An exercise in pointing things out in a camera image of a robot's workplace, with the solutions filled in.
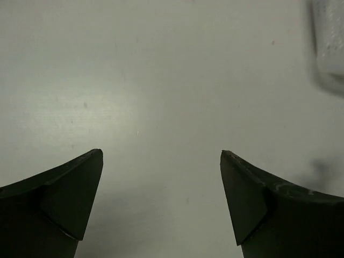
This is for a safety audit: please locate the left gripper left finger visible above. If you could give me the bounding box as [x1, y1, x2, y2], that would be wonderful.
[1, 149, 103, 258]

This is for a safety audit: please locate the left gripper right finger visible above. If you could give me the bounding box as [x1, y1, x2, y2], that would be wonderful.
[220, 150, 343, 258]

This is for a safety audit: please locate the white plastic basket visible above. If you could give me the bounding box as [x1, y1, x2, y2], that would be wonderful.
[306, 1, 343, 97]

